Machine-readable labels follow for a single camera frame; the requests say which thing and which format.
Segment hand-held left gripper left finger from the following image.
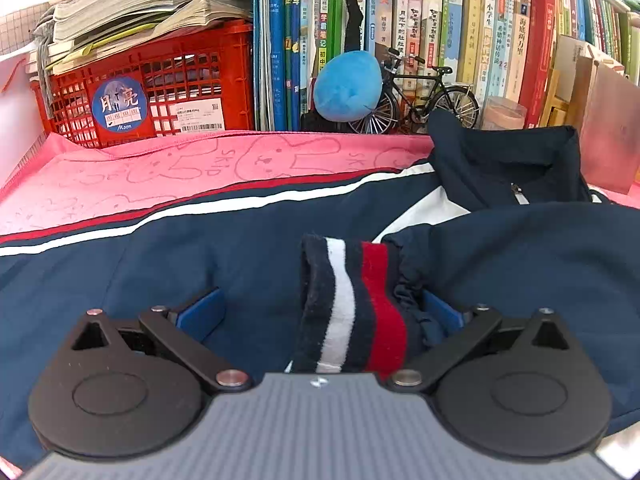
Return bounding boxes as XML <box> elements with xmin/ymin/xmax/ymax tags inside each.
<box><xmin>70</xmin><ymin>287</ymin><xmax>253</xmax><ymax>395</ymax></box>

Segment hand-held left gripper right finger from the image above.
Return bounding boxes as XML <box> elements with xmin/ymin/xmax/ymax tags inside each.
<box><xmin>387</xmin><ymin>290</ymin><xmax>571</xmax><ymax>395</ymax></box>

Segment navy striped zip jacket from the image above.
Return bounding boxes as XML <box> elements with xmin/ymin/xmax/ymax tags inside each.
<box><xmin>0</xmin><ymin>109</ymin><xmax>640</xmax><ymax>467</ymax></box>

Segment pink printed towel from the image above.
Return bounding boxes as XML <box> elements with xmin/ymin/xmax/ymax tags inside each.
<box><xmin>0</xmin><ymin>130</ymin><xmax>640</xmax><ymax>248</ymax></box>

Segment translucent plastic container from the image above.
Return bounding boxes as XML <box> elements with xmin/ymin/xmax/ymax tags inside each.
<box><xmin>482</xmin><ymin>96</ymin><xmax>529</xmax><ymax>131</ymax></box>

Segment black model bicycle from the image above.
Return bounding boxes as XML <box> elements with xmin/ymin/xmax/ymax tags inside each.
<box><xmin>347</xmin><ymin>50</ymin><xmax>482</xmax><ymax>135</ymax></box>

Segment red plastic crate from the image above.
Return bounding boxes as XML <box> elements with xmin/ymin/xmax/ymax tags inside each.
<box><xmin>30</xmin><ymin>20</ymin><xmax>256</xmax><ymax>149</ymax></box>

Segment blue plush ball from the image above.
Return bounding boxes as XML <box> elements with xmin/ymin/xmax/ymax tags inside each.
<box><xmin>313</xmin><ymin>51</ymin><xmax>384</xmax><ymax>122</ymax></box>

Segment row of books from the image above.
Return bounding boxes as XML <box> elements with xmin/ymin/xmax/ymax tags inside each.
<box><xmin>252</xmin><ymin>0</ymin><xmax>640</xmax><ymax>132</ymax></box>

